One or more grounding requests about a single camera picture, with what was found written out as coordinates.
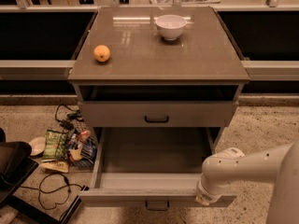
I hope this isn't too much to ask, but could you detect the tan packet on floor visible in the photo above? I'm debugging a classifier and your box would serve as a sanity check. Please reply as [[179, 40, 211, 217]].
[[40, 161, 69, 173]]

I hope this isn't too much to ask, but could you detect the white plate on floor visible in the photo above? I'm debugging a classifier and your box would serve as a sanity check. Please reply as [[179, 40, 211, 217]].
[[29, 136, 46, 156]]

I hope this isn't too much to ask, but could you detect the orange fruit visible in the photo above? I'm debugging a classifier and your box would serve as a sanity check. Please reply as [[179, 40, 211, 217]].
[[93, 45, 110, 63]]

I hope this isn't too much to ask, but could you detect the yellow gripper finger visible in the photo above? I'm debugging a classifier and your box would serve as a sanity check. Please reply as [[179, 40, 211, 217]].
[[195, 196, 210, 206]]

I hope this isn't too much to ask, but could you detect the white bowl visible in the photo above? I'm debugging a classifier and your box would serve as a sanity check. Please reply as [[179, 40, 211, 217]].
[[155, 15, 187, 40]]

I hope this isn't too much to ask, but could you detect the black power adapter cable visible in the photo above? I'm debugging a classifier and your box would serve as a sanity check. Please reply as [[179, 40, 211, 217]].
[[54, 104, 85, 132]]

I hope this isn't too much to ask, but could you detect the grey top drawer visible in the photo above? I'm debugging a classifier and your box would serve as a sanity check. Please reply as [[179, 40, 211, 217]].
[[78, 101, 238, 128]]

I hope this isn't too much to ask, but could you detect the green chip bag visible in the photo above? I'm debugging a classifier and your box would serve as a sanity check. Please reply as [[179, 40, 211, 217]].
[[42, 130, 68, 161]]

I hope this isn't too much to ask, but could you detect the black cable on floor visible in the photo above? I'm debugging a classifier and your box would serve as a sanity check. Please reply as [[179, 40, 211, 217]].
[[20, 172, 84, 211]]

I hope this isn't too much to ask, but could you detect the black chair base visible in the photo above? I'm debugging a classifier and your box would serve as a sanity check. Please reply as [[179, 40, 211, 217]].
[[0, 129, 82, 224]]

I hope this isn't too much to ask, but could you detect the grey drawer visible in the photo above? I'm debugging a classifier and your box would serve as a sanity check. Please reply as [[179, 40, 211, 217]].
[[78, 101, 238, 128], [78, 126, 237, 212]]

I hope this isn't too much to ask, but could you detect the grey drawer cabinet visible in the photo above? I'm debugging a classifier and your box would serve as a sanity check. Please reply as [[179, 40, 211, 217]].
[[68, 7, 249, 147]]

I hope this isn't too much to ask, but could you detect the blue snack packet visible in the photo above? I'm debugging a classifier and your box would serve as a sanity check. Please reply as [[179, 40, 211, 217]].
[[74, 139, 97, 167]]

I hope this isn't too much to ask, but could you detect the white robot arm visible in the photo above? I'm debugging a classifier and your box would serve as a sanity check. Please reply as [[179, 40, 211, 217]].
[[195, 142, 299, 224]]

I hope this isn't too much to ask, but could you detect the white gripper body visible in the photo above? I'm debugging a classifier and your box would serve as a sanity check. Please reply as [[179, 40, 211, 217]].
[[195, 179, 223, 203]]

